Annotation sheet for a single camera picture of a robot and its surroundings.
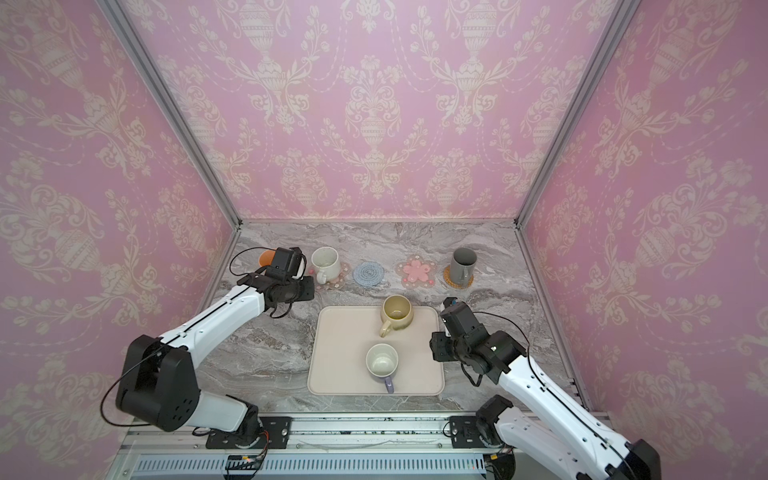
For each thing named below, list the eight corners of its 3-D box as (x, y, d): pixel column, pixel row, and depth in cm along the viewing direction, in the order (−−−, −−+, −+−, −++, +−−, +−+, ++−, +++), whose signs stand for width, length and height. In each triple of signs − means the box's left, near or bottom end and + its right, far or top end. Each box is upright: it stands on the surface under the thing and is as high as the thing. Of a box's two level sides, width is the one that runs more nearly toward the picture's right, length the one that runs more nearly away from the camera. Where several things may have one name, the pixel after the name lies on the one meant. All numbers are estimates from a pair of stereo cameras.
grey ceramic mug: (451, 293, 102) (457, 273, 93) (447, 268, 109) (452, 247, 100) (472, 293, 102) (480, 273, 93) (467, 268, 109) (474, 247, 99)
